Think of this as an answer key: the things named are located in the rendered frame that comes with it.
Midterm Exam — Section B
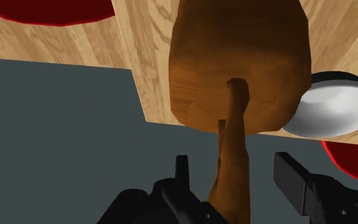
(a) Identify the dark red round thing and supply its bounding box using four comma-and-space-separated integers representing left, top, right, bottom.
0, 0, 116, 27
320, 140, 358, 183

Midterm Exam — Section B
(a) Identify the light wooden table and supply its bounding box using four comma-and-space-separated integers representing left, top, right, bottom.
0, 0, 358, 147

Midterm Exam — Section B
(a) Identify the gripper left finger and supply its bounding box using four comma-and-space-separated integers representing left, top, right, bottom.
96, 154, 229, 224

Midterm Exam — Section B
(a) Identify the brown wooden spoon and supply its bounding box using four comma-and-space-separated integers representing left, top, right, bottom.
169, 0, 312, 224

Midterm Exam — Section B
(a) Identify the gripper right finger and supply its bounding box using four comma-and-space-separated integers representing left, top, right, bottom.
273, 151, 358, 224

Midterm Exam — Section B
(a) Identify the white round dish black rim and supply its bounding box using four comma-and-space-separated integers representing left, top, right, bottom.
281, 71, 358, 139

